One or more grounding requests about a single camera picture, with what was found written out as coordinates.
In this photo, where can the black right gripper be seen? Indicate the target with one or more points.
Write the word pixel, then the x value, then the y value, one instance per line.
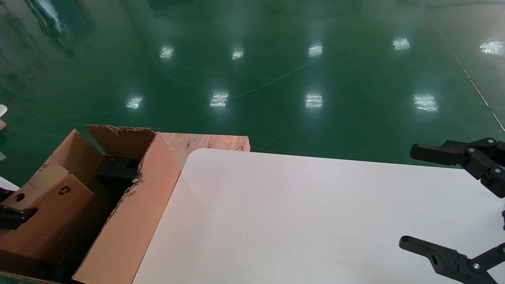
pixel 504 221

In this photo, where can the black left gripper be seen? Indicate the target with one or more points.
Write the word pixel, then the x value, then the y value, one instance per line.
pixel 4 195

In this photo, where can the small cardboard box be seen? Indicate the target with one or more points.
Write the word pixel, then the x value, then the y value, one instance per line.
pixel 51 225

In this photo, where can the large open cardboard box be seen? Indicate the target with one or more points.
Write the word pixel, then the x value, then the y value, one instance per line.
pixel 130 236

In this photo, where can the white rounded panel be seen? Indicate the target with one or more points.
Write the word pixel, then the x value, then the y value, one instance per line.
pixel 8 184

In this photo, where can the small white and pink object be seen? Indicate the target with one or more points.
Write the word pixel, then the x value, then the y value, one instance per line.
pixel 2 112

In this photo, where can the wooden pallet board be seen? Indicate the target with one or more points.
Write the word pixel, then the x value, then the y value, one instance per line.
pixel 213 141

